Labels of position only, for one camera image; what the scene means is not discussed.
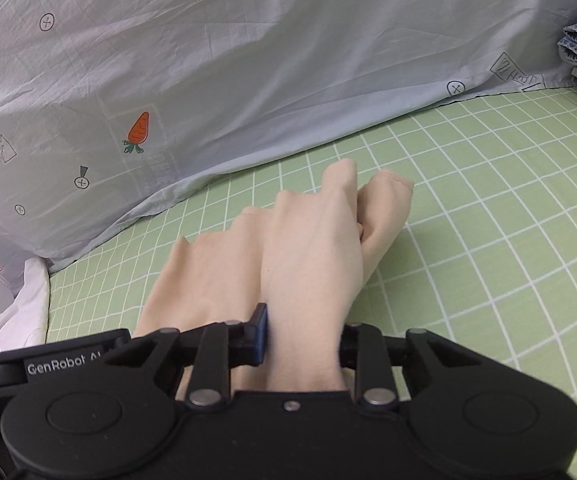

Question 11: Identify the white garment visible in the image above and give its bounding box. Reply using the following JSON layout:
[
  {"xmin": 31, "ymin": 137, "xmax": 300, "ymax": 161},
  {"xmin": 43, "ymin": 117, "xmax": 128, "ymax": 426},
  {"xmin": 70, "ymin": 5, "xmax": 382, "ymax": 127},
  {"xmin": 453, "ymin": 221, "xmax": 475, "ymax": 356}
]
[{"xmin": 0, "ymin": 258, "xmax": 52, "ymax": 348}]

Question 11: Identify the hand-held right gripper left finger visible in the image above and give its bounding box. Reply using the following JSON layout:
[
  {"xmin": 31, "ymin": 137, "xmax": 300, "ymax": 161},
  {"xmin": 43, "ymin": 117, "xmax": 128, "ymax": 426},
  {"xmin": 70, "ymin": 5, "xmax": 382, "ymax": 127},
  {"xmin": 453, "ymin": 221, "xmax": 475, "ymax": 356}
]
[{"xmin": 103, "ymin": 302, "xmax": 270, "ymax": 408}]

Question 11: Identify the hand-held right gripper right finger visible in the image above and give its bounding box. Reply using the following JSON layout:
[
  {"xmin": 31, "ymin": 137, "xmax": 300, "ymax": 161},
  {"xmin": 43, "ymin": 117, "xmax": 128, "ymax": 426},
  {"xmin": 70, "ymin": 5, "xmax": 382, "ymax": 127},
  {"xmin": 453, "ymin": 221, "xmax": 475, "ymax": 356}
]
[{"xmin": 339, "ymin": 324, "xmax": 469, "ymax": 408}]

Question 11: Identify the beige long-sleeve shirt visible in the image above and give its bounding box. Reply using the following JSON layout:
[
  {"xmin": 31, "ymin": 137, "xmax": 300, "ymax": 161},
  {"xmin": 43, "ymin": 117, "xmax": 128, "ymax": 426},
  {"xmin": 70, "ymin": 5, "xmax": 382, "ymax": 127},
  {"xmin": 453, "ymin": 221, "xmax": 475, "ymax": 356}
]
[{"xmin": 133, "ymin": 158, "xmax": 415, "ymax": 401}]

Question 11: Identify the grey carrot-print quilt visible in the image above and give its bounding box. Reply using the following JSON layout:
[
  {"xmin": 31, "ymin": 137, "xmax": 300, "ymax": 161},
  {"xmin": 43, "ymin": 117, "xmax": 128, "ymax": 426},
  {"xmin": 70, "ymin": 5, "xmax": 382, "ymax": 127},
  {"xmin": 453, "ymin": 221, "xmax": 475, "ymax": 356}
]
[{"xmin": 0, "ymin": 0, "xmax": 577, "ymax": 311}]

